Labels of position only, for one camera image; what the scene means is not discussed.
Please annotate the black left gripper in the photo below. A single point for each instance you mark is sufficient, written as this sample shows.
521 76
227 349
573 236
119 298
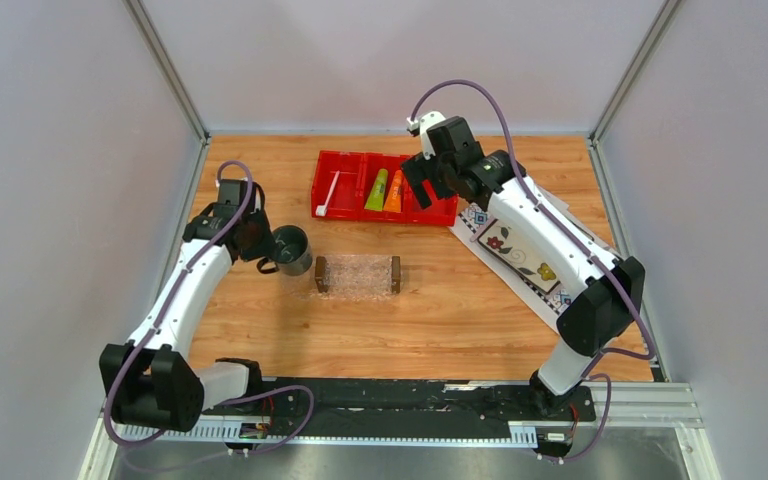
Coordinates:
266 246

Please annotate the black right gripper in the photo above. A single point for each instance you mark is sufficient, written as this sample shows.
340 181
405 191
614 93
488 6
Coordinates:
418 169

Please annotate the dark grey mug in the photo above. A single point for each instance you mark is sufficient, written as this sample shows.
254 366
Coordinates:
292 251

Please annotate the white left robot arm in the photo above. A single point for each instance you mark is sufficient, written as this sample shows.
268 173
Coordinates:
148 380

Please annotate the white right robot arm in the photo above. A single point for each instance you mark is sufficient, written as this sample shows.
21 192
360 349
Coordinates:
605 290

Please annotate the orange toothpaste tube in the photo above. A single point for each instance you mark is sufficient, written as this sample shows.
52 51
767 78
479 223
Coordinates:
393 200

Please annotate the green toothpaste tube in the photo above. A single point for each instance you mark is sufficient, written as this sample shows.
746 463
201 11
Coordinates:
377 193

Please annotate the clear textured acrylic tray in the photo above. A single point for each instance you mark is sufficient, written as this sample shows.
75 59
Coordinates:
349 277

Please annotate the white toothbrush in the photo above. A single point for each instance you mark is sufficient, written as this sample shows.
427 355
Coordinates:
321 209

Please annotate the patterned white cloth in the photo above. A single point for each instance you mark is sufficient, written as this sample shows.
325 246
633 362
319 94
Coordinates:
469 223

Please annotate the red three-compartment bin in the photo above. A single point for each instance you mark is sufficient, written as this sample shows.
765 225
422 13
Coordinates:
370 187

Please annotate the floral square plate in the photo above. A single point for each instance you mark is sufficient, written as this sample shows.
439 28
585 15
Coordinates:
518 255

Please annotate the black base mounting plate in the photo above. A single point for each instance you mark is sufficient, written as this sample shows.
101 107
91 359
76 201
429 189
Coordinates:
404 409

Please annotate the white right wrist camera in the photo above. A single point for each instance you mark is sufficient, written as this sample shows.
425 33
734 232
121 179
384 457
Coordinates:
420 126

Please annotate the aluminium frame rail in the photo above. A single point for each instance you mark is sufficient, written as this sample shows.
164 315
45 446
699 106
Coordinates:
625 430

